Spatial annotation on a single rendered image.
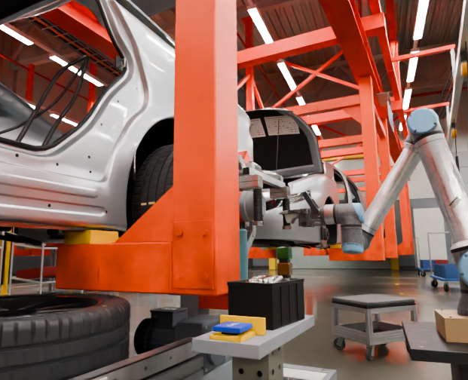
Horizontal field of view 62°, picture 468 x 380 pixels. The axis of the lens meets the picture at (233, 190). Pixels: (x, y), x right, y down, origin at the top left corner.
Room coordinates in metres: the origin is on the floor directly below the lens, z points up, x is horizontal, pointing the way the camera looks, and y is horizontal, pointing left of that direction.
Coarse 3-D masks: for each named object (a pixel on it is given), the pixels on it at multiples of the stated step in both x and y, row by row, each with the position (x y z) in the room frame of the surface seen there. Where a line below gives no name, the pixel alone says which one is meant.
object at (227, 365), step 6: (228, 360) 1.89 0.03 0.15; (222, 366) 1.74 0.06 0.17; (228, 366) 1.78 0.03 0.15; (216, 372) 1.69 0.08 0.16; (222, 372) 1.73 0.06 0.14; (228, 372) 1.78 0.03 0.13; (210, 378) 1.65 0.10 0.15; (216, 378) 1.69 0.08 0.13; (222, 378) 1.73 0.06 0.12; (228, 378) 1.78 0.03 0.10
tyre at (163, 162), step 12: (156, 156) 1.68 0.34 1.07; (168, 156) 1.65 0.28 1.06; (144, 168) 1.65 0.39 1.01; (156, 168) 1.62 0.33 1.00; (168, 168) 1.58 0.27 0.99; (144, 180) 1.62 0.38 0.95; (156, 180) 1.59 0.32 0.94; (168, 180) 1.55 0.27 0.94; (144, 192) 1.60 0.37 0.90; (156, 192) 1.58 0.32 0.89; (132, 204) 1.63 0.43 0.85; (144, 204) 1.60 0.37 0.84; (240, 228) 2.05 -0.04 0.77
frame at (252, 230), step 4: (240, 156) 1.87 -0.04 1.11; (240, 160) 1.87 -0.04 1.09; (240, 164) 1.87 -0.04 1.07; (244, 164) 1.91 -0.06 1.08; (240, 168) 1.89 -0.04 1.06; (244, 224) 2.01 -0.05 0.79; (248, 224) 2.04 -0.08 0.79; (244, 228) 2.01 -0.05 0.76; (248, 228) 2.00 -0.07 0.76; (252, 228) 1.99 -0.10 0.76; (248, 232) 1.99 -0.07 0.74; (252, 232) 1.98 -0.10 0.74; (248, 236) 1.96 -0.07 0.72; (252, 236) 1.99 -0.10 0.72; (248, 240) 1.94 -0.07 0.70; (252, 240) 1.98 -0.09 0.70; (248, 244) 1.94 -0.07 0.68; (248, 248) 1.93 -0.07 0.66; (248, 252) 1.93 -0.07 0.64
